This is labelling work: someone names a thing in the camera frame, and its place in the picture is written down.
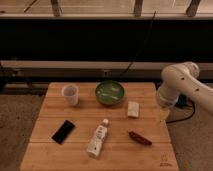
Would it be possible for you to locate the green bowl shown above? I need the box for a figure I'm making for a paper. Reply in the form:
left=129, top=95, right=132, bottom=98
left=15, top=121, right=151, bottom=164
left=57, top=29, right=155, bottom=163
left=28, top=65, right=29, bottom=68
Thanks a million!
left=95, top=80, right=125, bottom=106

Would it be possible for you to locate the white plastic bottle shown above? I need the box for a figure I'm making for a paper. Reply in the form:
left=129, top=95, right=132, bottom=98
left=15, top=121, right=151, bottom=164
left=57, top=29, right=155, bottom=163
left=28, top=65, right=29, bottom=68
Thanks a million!
left=87, top=119, right=109, bottom=158

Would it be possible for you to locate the black floor cable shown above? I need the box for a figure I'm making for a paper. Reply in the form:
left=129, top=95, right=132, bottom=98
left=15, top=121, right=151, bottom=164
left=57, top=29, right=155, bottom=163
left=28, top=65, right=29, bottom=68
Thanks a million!
left=165, top=99, right=197, bottom=125

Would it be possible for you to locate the black power cable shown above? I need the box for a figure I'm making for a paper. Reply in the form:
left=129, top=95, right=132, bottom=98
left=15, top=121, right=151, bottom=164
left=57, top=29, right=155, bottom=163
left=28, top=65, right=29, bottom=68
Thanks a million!
left=118, top=10, right=158, bottom=78

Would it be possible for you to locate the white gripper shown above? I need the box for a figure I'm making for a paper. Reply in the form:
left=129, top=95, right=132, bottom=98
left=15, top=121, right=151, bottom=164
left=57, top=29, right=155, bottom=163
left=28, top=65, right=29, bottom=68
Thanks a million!
left=156, top=84, right=179, bottom=121

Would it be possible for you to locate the dark red chili pepper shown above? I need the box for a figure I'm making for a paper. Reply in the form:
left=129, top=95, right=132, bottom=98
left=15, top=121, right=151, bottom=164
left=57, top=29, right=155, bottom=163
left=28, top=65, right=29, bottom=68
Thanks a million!
left=129, top=131, right=152, bottom=145

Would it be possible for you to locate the black power adapter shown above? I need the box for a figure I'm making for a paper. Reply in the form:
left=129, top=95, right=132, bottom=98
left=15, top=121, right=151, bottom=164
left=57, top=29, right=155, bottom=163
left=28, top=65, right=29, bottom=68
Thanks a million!
left=175, top=95, right=187, bottom=108

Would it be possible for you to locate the white rectangular block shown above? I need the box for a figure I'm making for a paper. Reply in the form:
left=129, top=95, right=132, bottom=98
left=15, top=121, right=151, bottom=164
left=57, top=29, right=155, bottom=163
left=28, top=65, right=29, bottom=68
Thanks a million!
left=127, top=101, right=139, bottom=118

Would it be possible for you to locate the black smartphone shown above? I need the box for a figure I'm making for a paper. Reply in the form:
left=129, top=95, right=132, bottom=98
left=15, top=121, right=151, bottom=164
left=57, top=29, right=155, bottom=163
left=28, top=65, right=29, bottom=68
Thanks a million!
left=52, top=120, right=75, bottom=144

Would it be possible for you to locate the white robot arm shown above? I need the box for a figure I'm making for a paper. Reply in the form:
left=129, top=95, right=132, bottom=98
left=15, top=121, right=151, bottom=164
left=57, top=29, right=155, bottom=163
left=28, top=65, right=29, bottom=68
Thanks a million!
left=156, top=62, right=213, bottom=121

